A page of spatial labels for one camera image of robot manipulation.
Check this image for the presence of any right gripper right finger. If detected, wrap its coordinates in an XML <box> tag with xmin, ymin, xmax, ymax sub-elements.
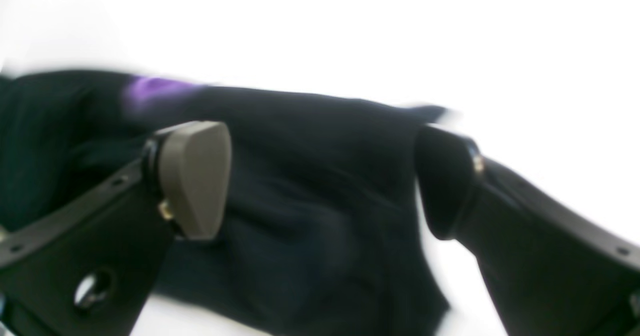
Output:
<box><xmin>414</xmin><ymin>124</ymin><xmax>640</xmax><ymax>336</ymax></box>

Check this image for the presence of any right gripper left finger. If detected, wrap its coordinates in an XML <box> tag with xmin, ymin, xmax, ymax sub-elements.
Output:
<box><xmin>0</xmin><ymin>121</ymin><xmax>233</xmax><ymax>336</ymax></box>

